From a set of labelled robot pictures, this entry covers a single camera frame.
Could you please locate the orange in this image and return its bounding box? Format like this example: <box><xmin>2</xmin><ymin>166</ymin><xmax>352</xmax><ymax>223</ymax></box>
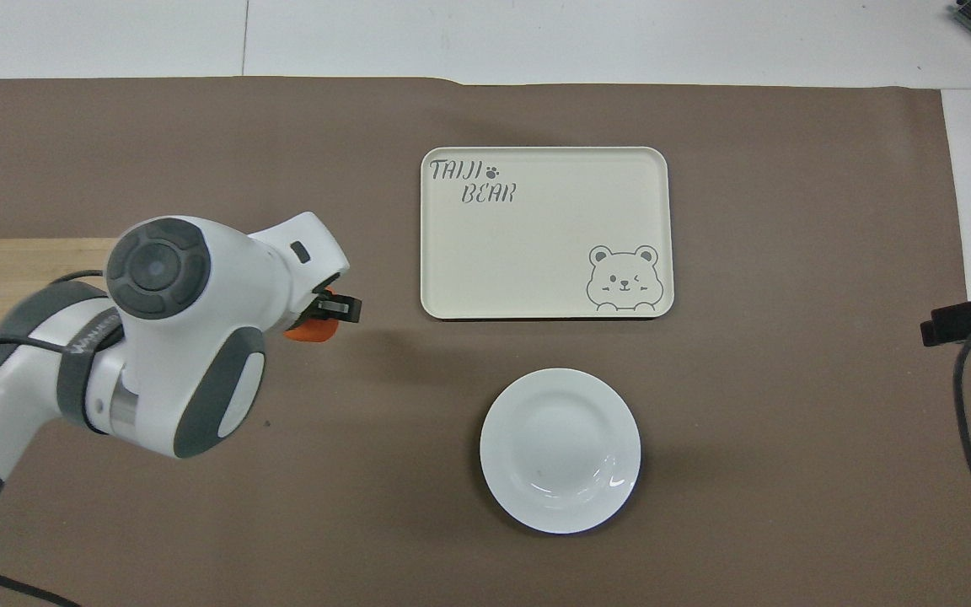
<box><xmin>283</xmin><ymin>289</ymin><xmax>341</xmax><ymax>342</ymax></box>

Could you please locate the white round plate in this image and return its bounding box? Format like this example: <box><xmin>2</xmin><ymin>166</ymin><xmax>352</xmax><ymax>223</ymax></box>
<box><xmin>479</xmin><ymin>368</ymin><xmax>643</xmax><ymax>535</ymax></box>

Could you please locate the cream tray with bear print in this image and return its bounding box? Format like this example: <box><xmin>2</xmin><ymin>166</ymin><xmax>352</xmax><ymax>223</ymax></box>
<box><xmin>420</xmin><ymin>147</ymin><xmax>675</xmax><ymax>321</ymax></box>

